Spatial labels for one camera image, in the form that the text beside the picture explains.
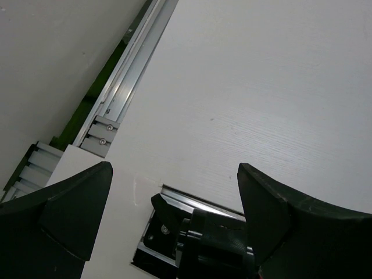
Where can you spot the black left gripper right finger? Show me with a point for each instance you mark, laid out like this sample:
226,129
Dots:
294,235

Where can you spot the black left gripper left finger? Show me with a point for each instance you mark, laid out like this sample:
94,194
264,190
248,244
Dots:
51,232

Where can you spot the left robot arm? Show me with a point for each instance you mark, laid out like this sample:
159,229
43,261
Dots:
208,245

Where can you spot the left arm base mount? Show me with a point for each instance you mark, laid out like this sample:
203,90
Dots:
158,241

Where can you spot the aluminium table frame rail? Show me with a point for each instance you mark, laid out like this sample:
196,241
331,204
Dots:
96,121

